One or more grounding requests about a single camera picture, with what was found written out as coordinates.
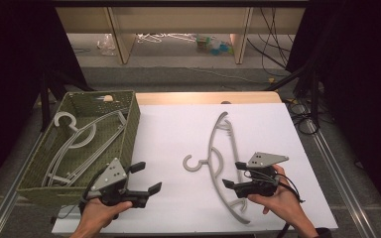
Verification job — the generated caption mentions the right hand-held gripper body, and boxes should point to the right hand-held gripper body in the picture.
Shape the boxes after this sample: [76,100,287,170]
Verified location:
[233,152,290,199]

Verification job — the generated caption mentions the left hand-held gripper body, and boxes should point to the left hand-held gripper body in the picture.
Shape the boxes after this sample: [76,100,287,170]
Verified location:
[84,158,151,208]

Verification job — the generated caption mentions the grey plastic clothes hanger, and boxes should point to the grey plastic clothes hanger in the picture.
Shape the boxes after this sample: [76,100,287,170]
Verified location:
[182,111,252,225]
[41,110,129,188]
[43,113,129,186]

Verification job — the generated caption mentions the green woven basket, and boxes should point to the green woven basket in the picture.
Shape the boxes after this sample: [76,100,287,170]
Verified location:
[16,89,142,206]

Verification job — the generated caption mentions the person's left hand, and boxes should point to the person's left hand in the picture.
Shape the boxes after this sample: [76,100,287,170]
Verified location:
[75,197,134,233]

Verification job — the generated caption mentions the person's right hand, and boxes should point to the person's right hand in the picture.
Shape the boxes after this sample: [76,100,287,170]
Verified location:
[247,164,310,230]

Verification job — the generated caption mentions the white table sheet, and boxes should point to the white table sheet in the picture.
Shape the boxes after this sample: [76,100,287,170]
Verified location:
[51,102,339,236]

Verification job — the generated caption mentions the black metal stand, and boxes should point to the black metal stand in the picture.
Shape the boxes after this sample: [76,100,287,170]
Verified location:
[263,62,322,129]
[39,69,96,133]

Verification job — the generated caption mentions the colourful plastic toys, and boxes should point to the colourful plastic toys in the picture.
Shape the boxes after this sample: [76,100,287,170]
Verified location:
[194,34,234,57]

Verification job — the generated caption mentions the black curtain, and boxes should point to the black curtain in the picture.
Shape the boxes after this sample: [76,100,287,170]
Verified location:
[0,0,94,199]
[286,0,381,227]

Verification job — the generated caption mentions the clear plastic bag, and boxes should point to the clear plastic bag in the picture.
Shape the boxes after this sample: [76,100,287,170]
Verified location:
[96,33,117,57]

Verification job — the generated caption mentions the beige wooden shelf unit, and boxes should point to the beige wooden shelf unit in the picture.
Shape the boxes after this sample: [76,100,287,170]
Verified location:
[55,6,307,65]

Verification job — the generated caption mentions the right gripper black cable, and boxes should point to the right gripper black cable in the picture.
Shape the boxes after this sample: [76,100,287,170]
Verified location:
[276,173,307,238]

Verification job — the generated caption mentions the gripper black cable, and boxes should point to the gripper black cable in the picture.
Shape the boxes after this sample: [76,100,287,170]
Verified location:
[50,203,81,225]
[276,173,307,238]

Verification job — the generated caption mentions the coiled black cable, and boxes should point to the coiled black cable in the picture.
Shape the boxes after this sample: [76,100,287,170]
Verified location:
[287,98,321,136]

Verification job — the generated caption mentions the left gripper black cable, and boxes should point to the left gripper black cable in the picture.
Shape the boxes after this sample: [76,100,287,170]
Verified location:
[50,203,81,225]

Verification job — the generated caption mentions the aluminium rail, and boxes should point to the aluminium rail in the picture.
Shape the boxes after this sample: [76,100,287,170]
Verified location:
[0,132,45,238]
[306,118,379,238]

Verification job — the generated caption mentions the thin floor cable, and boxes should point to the thin floor cable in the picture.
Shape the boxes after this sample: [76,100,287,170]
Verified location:
[188,66,276,84]

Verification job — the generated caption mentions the hanging black cables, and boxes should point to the hanging black cables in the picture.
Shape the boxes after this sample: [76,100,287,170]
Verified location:
[246,6,296,70]

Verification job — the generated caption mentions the white wire hangers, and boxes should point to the white wire hangers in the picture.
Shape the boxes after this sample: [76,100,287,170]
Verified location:
[136,33,196,45]

